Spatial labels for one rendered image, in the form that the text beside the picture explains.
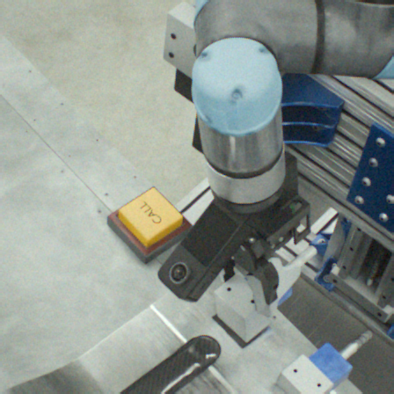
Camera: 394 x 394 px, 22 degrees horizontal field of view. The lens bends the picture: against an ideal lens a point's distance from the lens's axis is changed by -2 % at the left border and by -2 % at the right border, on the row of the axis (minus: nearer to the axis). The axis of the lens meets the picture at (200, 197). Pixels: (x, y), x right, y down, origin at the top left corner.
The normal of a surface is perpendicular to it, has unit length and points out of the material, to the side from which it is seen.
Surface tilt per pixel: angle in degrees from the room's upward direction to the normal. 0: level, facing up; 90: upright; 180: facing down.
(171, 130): 0
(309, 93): 0
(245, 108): 84
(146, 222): 0
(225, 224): 39
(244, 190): 90
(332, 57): 76
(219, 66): 11
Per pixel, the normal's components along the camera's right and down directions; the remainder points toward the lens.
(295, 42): 0.07, 0.36
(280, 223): -0.10, -0.59
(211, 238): -0.47, -0.24
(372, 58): 0.04, 0.64
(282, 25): 0.05, -0.07
